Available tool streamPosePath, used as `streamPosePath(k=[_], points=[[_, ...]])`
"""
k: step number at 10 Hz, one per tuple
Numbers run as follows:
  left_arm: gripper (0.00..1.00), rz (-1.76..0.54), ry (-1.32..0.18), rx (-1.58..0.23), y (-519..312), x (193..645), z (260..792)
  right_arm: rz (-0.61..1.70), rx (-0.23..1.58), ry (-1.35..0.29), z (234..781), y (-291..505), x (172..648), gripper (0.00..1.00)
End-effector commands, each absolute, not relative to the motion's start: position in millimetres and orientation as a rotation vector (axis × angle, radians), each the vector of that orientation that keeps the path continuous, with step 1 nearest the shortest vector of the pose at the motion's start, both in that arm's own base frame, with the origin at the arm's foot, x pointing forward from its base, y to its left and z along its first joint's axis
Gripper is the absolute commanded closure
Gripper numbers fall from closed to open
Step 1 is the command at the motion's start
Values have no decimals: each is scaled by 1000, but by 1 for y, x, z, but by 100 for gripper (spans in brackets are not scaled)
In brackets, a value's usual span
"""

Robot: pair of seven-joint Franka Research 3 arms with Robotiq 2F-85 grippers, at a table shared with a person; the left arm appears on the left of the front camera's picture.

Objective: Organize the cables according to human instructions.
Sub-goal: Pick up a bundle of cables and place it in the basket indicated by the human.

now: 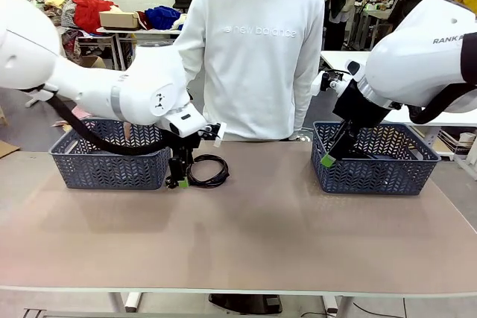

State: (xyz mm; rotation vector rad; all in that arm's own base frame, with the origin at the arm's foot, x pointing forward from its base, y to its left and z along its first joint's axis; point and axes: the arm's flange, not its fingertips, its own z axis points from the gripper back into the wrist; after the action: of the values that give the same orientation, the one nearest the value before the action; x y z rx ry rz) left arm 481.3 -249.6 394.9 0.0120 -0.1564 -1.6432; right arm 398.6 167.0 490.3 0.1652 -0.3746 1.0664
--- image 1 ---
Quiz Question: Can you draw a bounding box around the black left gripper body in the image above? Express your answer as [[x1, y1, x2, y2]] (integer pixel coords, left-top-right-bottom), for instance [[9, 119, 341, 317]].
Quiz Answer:
[[168, 133, 203, 165]]

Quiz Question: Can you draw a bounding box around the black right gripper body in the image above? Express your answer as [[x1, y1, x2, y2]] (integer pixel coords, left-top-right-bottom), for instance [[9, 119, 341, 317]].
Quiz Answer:
[[332, 80, 389, 130]]

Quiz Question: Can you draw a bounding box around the black power cord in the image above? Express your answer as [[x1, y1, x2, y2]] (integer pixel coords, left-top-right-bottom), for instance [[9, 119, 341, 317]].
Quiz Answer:
[[165, 153, 230, 190]]

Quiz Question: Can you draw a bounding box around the blue-grey plastic basket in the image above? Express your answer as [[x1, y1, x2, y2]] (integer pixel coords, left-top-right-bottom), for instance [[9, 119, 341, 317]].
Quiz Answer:
[[311, 121, 441, 196], [49, 118, 173, 191]]

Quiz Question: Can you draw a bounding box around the white background table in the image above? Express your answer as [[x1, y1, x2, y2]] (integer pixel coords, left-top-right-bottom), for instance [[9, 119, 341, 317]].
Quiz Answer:
[[319, 49, 477, 127]]

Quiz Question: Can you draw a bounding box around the person in white sweatshirt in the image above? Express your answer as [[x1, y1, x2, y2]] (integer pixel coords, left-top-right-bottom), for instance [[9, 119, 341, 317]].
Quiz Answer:
[[173, 0, 326, 142]]

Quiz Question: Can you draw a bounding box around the open cardboard floor box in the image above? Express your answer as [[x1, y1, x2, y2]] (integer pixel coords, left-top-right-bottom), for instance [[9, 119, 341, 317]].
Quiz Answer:
[[79, 54, 110, 71]]

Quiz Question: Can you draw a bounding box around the background table with clothes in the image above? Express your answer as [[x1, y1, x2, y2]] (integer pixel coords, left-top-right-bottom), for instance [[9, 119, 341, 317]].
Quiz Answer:
[[95, 26, 180, 48]]

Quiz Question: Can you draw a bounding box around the blue cloth pile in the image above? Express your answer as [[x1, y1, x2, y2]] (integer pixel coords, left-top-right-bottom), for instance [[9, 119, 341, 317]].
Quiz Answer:
[[144, 5, 184, 31]]

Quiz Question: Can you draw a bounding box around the white table leg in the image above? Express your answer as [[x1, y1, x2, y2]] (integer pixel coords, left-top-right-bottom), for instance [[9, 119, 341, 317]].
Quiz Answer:
[[322, 294, 353, 318], [107, 290, 145, 314]]

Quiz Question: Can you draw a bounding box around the cardboard box on table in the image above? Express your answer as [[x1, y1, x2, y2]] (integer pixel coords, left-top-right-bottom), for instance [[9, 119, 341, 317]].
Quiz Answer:
[[98, 10, 141, 31]]

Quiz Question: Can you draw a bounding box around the red cloth pile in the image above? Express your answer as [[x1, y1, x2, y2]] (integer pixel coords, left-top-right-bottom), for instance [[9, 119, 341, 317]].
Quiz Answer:
[[72, 0, 121, 34]]

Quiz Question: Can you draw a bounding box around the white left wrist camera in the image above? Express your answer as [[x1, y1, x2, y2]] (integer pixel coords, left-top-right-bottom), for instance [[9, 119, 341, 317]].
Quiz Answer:
[[197, 121, 228, 148]]

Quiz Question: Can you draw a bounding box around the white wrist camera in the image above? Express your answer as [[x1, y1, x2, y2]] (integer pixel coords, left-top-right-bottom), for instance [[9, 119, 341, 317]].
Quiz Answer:
[[197, 121, 228, 148], [311, 69, 353, 98]]

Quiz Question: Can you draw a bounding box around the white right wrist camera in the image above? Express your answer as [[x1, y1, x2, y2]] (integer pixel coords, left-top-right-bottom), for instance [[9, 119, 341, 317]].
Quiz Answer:
[[311, 69, 353, 98]]

